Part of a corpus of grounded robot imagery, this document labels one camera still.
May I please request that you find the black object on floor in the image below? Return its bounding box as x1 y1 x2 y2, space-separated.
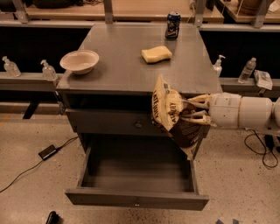
45 211 60 224

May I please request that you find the clear pump bottle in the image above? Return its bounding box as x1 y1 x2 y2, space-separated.
40 59 58 81
213 55 225 76
2 56 21 77

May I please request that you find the grey drawer cabinet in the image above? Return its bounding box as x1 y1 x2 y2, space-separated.
57 23 222 148

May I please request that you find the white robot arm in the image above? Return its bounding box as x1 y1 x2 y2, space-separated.
181 93 280 137

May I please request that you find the clear pump bottle right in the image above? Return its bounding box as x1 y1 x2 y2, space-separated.
213 55 225 76

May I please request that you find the yellow sponge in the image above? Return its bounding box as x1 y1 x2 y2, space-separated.
141 45 172 63

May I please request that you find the black power adapter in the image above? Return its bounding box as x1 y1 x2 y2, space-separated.
38 144 57 161

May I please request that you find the clear water bottle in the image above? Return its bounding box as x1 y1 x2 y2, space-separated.
238 58 256 83

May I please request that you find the blue soda can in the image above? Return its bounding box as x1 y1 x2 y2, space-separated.
165 11 181 39

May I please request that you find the white crumpled packet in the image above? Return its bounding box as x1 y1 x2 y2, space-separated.
254 70 273 90

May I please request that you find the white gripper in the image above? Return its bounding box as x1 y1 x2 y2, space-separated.
180 93 242 128

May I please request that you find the brown chip bag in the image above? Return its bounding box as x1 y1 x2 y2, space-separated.
151 75 201 160

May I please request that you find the white bowl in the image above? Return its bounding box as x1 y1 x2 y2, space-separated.
59 50 99 74

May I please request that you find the black floor cable right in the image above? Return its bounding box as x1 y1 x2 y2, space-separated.
243 129 279 169

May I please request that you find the open grey middle drawer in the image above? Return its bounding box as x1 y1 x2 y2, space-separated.
65 135 209 211

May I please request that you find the closed grey top drawer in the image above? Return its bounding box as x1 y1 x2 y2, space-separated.
66 108 172 137

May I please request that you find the grey shelf rail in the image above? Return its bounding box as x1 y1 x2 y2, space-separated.
0 72 55 92

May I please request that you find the clear pump bottle far left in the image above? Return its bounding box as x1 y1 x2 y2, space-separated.
2 56 21 77

